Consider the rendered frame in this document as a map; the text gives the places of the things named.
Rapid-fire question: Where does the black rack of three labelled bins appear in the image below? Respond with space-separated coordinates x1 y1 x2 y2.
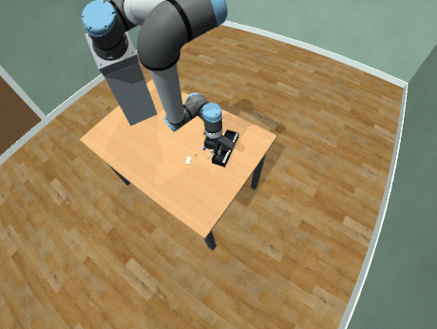
212 130 239 167

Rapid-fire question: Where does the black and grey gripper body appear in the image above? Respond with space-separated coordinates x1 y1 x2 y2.
204 136 221 150

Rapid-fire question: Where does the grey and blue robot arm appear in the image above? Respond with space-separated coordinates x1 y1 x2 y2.
82 0 236 151

